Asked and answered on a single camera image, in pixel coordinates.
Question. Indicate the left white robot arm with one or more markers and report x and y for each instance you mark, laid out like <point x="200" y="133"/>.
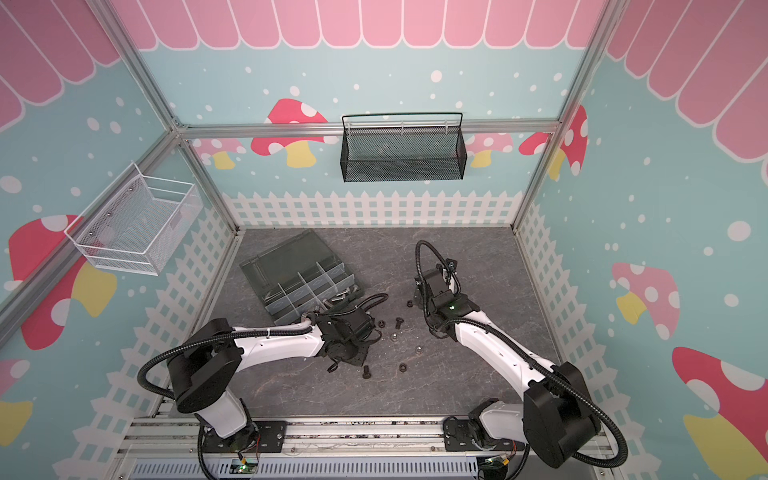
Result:
<point x="197" y="373"/>

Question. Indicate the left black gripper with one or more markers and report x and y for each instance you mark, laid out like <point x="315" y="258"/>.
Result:
<point x="359" y="360"/>

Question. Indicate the dark green compartment organizer box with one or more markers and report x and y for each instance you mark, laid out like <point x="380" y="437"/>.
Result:
<point x="300" y="275"/>

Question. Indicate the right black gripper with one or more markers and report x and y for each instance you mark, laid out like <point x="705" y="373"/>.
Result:
<point x="427" y="289"/>

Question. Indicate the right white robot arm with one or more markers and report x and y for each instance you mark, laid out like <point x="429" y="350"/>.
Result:
<point x="558" y="420"/>

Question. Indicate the black wire mesh basket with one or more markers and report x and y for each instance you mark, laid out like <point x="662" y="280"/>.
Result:
<point x="414" y="146"/>

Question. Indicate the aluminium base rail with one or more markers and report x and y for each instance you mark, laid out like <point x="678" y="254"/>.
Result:
<point x="300" y="436"/>

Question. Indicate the white wire mesh basket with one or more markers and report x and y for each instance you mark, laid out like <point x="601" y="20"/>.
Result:
<point x="136" y="226"/>

